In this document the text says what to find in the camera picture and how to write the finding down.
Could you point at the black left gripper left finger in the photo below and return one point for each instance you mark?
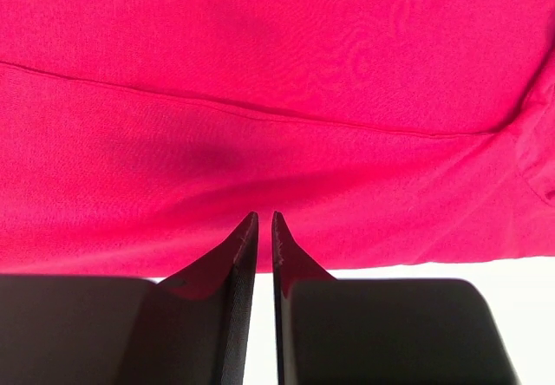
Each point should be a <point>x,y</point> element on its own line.
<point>189,328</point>

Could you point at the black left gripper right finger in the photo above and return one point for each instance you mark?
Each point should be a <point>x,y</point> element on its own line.
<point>379,331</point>

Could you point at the magenta t shirt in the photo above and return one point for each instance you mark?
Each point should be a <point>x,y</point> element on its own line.
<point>135,134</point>

